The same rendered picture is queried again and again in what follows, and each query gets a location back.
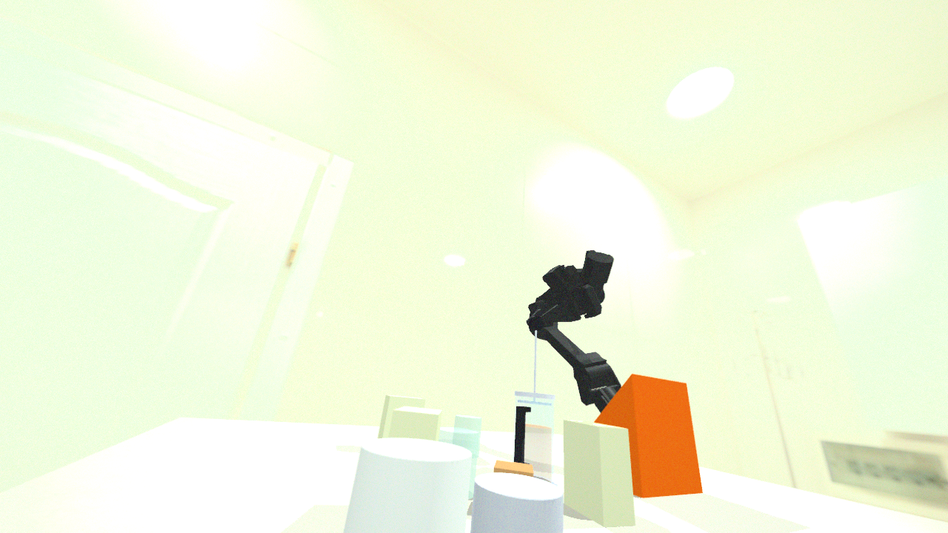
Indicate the pale green rectangular block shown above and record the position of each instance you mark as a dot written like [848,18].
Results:
[392,402]
[418,423]
[597,472]

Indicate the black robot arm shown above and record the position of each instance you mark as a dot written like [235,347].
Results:
[590,370]

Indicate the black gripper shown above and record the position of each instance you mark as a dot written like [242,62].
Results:
[567,307]

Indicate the pale grey cylinder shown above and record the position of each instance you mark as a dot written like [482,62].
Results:
[512,503]

